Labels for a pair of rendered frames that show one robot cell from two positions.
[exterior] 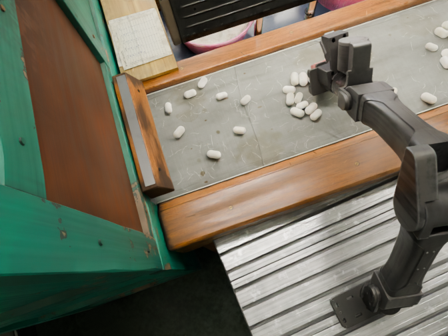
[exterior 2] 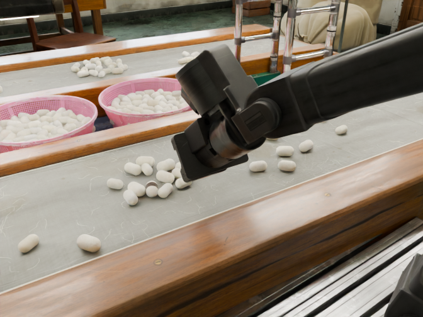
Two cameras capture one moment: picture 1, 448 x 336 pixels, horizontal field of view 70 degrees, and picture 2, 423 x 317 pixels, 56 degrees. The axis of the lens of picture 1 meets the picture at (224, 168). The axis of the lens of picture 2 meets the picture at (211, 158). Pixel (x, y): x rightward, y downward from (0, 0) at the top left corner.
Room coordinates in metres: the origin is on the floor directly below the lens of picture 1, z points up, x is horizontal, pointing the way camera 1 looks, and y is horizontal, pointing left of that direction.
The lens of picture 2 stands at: (-0.16, -0.54, 1.14)
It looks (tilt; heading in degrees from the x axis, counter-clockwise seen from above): 30 degrees down; 338
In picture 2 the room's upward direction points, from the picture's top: straight up
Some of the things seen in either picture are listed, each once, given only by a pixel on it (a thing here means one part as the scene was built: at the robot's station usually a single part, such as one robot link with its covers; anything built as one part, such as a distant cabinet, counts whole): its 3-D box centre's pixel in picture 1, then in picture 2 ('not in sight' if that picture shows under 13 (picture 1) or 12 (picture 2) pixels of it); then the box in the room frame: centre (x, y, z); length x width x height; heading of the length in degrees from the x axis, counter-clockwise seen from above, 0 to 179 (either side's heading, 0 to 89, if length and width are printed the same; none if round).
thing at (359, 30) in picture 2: not in sight; (328, 27); (2.73, -2.83, 0.40); 0.74 x 0.56 x 0.38; 103
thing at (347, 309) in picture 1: (380, 297); not in sight; (-0.12, -0.29, 0.71); 0.20 x 0.07 x 0.08; 102
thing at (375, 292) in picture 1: (391, 296); not in sight; (-0.11, -0.28, 0.77); 0.09 x 0.06 x 0.06; 88
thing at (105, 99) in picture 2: not in sight; (152, 111); (0.81, -0.77, 0.72); 0.27 x 0.27 x 0.10
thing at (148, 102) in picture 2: not in sight; (152, 113); (0.81, -0.77, 0.72); 0.24 x 0.24 x 0.06
